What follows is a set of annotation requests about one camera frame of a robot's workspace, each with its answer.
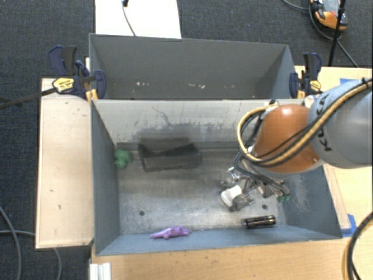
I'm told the white rounded object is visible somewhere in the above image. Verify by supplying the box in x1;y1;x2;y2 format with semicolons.
220;184;243;206

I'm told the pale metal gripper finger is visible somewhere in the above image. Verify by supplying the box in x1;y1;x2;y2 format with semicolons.
228;193;256;212
220;167;242;188

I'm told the grey metal bin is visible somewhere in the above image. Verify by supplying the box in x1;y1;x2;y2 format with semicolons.
88;33;343;257

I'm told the purple toy lizard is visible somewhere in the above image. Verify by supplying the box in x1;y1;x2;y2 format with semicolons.
149;225;193;240

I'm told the black and gold battery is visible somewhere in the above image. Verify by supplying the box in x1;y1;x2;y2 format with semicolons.
243;215;277;230

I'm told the pale wood board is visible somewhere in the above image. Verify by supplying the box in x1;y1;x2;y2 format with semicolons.
34;77;96;249

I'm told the dark green flat block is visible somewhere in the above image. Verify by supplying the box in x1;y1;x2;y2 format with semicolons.
137;138;203;173

